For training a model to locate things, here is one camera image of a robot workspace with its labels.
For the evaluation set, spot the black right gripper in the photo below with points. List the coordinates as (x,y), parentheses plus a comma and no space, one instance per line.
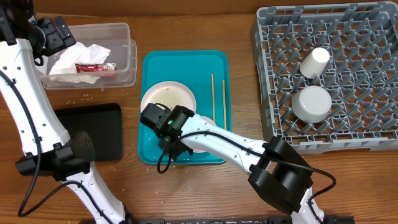
(173,154)

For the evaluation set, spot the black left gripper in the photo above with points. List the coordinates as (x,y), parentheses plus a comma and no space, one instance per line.
(58,42)

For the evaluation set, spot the small pink bowl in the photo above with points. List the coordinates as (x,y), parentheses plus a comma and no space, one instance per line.
(210,119)

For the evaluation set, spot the large white plate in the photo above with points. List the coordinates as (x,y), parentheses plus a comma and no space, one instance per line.
(161,99)

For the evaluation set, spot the wooden chopstick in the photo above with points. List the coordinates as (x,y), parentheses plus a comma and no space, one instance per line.
(224,105)
(213,96)

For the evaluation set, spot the grey bowl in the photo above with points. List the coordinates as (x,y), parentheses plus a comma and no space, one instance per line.
(311,104)

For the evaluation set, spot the pale green cup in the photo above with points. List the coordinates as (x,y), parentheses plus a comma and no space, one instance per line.
(314,63)

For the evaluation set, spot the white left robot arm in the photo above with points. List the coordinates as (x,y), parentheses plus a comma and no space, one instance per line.
(47,146)

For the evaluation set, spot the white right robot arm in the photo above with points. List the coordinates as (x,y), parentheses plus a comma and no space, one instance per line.
(277,172)

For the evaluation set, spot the clear plastic waste bin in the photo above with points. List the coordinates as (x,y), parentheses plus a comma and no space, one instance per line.
(113,36)

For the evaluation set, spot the grey dishwasher rack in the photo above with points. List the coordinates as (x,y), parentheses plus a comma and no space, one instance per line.
(361,75)

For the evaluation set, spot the crumpled white tissue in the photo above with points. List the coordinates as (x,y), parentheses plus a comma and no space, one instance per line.
(64,70)

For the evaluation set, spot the red snack wrapper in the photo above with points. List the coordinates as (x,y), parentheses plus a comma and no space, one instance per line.
(105,69)

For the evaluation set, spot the black tray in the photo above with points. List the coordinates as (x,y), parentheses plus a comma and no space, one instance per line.
(103,123)

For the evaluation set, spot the teal serving tray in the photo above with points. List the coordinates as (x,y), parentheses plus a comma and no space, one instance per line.
(192,68)

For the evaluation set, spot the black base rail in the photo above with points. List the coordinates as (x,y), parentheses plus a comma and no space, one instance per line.
(331,219)

